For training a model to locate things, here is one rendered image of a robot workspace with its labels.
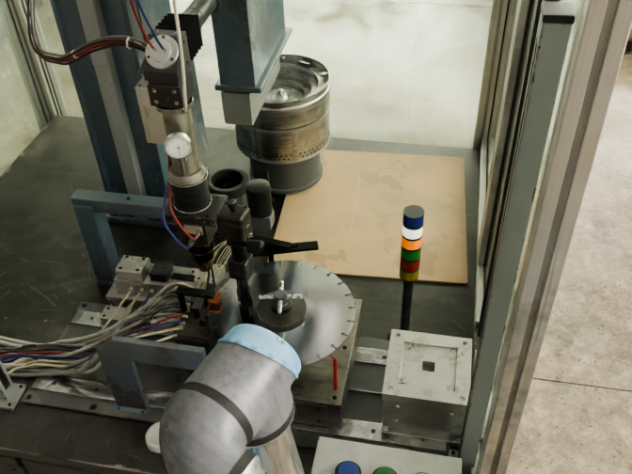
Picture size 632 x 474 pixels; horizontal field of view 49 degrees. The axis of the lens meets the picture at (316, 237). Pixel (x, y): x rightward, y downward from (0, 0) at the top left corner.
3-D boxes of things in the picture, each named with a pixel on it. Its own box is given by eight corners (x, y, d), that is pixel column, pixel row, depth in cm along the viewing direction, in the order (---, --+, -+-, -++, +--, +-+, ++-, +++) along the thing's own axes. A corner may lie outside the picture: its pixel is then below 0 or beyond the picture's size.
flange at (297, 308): (281, 337, 150) (280, 329, 148) (246, 311, 156) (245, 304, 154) (317, 308, 156) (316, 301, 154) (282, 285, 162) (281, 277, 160)
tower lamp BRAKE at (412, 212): (424, 216, 151) (425, 205, 149) (422, 229, 148) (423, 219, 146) (403, 214, 152) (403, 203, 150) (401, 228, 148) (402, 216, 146)
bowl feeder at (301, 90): (339, 152, 237) (339, 55, 214) (323, 209, 215) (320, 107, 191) (253, 146, 242) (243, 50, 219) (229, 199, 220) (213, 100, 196)
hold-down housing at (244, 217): (259, 271, 147) (249, 196, 134) (250, 286, 144) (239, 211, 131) (235, 265, 149) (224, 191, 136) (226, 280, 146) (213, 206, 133)
